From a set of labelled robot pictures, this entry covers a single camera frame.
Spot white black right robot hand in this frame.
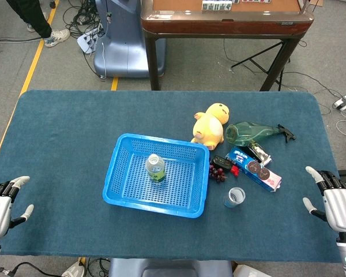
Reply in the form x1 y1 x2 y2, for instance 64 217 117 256
302 166 346 234

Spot clear bottle with green label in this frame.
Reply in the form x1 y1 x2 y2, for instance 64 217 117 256
145 153 166 184

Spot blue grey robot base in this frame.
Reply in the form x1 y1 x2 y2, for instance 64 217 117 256
93 0 166 78

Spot blue plastic mesh basket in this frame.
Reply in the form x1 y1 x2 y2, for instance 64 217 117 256
102 133 210 219

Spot blue pink cookie box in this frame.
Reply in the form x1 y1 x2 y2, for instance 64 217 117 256
225 146 283 193

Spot black white snack packet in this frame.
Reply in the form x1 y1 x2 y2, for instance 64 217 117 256
247 141 272 166

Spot white shoe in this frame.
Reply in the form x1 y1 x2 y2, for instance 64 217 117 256
61 261 86 277

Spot clear jar with blue label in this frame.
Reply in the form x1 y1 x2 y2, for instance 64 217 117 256
223 186 246 208

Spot teal table cloth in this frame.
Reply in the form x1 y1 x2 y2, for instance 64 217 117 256
0 89 343 263

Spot green transparent spray bottle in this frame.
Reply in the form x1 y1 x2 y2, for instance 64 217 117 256
225 121 296 147

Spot black car key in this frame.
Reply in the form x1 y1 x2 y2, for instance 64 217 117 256
212 155 234 170

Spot dark purple fake grapes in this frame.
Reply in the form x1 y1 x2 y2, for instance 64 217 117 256
208 163 228 183

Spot yellow plush duck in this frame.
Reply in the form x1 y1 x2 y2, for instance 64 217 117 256
190 103 230 151

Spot grey blue robot torso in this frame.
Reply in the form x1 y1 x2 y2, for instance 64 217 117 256
108 257 234 277

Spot white sneaker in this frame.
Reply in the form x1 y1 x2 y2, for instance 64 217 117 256
43 28 71 48

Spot person in black trousers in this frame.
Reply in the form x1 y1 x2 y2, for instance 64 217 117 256
6 0 52 39

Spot brown mahjong table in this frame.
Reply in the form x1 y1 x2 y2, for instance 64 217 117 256
140 0 315 92

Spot row of mahjong tiles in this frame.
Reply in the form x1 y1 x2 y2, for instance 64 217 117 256
201 0 233 12

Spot black cable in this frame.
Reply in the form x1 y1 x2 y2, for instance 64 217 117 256
0 261 65 277

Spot white power strip with cables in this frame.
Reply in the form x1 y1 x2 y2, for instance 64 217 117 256
77 27 105 54

